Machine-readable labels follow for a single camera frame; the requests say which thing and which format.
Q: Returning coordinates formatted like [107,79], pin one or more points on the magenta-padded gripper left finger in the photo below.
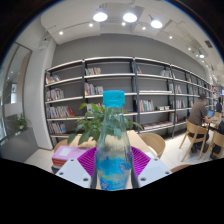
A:
[71,171]

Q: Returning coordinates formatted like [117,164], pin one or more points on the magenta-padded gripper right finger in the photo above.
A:
[153,170]

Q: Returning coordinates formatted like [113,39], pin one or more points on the clear bottle with blue cap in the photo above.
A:
[113,150]

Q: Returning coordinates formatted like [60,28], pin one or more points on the red book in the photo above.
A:
[57,162]

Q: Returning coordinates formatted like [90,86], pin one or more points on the pink book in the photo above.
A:
[68,152]

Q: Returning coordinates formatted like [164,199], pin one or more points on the green potted plant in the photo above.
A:
[88,125]

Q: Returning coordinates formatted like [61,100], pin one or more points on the wooden slat chair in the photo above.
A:
[193,133]
[216,141]

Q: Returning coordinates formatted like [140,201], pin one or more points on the small background potted plant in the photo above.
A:
[21,121]

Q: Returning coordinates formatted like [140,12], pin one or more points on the person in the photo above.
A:
[219,106]
[198,115]

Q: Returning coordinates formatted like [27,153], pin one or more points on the open laptop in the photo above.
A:
[210,113]

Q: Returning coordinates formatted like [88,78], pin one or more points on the grey bookshelf unit with books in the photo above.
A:
[110,76]

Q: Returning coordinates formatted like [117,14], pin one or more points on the round ceiling lights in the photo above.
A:
[130,17]

